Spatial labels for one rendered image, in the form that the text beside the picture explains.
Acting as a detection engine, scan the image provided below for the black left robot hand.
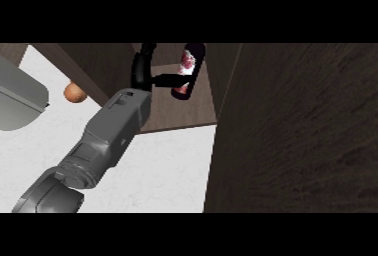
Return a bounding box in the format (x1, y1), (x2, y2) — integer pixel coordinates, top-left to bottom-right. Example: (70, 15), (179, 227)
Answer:
(130, 42), (194, 92)

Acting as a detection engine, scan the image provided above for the dark wine bottle red label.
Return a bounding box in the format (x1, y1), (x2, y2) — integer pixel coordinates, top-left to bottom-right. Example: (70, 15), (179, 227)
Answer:
(170, 42), (207, 101)

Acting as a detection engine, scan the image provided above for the dark brown wooden cabinet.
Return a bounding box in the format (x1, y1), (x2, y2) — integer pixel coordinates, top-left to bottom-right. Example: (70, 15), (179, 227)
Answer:
(30, 42), (244, 135)

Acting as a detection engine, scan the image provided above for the dark brown cabinet door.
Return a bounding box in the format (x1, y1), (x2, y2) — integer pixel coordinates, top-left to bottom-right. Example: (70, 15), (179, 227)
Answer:
(203, 42), (378, 214)

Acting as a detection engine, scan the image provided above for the orange round fruit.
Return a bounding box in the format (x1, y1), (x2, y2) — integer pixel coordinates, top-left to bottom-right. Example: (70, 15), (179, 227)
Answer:
(64, 81), (89, 104)

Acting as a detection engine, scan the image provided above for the grey rounded appliance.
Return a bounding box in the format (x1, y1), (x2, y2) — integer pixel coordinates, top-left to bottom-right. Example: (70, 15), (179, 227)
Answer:
(0, 54), (52, 132)

